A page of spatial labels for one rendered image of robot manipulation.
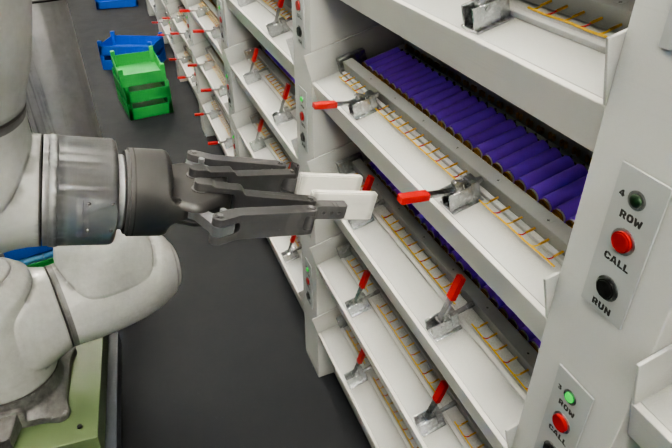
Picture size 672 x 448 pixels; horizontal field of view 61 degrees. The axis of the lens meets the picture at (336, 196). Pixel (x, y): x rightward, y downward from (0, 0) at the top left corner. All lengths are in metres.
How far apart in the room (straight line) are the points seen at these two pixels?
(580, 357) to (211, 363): 1.11
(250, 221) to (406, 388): 0.56
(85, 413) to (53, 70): 0.59
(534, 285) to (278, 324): 1.08
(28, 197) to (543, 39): 0.43
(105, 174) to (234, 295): 1.23
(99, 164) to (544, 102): 0.35
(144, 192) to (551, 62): 0.34
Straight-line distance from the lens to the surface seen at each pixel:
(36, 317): 1.06
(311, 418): 1.37
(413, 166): 0.72
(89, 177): 0.47
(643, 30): 0.41
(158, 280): 1.09
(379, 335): 1.04
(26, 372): 1.11
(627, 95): 0.42
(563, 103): 0.47
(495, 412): 0.71
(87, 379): 1.21
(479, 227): 0.62
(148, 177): 0.48
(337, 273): 1.16
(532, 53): 0.51
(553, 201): 0.62
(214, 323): 1.60
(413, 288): 0.83
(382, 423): 1.17
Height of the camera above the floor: 1.11
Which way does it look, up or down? 33 degrees down
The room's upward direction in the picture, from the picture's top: straight up
